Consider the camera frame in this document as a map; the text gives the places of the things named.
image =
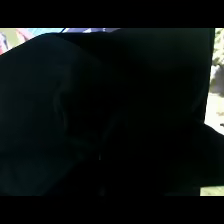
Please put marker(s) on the black garment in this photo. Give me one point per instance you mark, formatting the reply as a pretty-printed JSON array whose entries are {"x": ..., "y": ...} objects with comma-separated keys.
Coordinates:
[{"x": 110, "y": 110}]

